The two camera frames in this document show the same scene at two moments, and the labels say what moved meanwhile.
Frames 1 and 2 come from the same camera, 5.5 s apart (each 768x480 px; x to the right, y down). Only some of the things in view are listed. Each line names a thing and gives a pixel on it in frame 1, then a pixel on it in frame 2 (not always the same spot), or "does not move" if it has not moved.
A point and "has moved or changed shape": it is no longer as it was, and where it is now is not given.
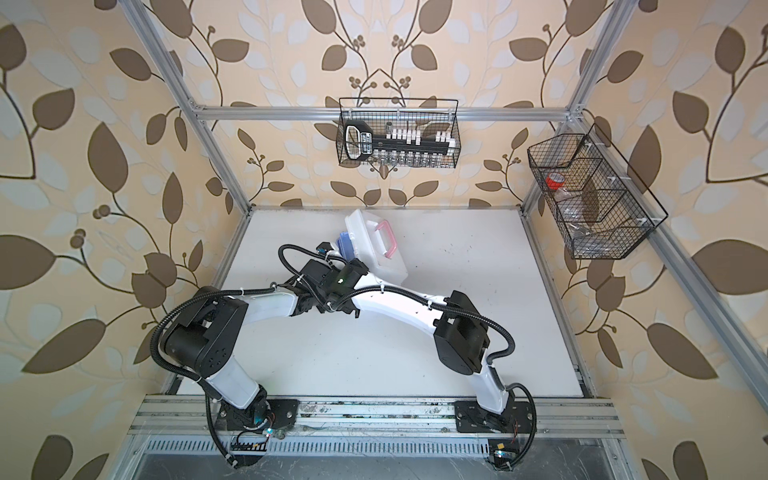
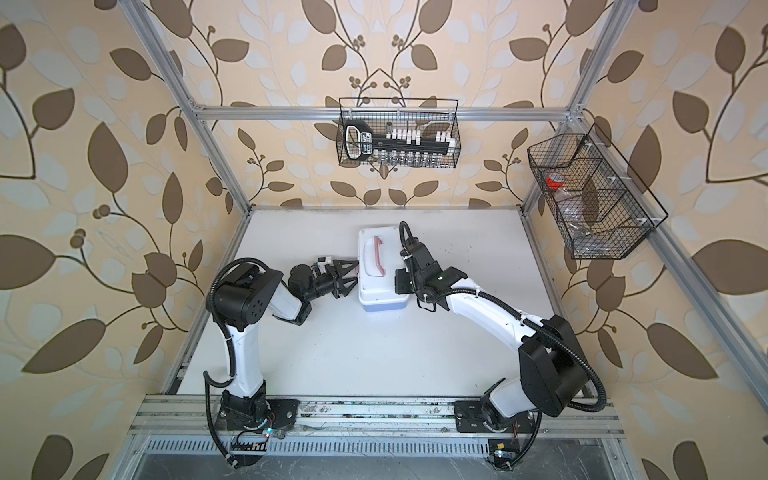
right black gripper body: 357,265 to 406,284
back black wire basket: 398,133 does not move
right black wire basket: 601,208 does not move
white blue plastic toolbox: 370,241 has moved or changed shape
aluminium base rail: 196,416 does not move
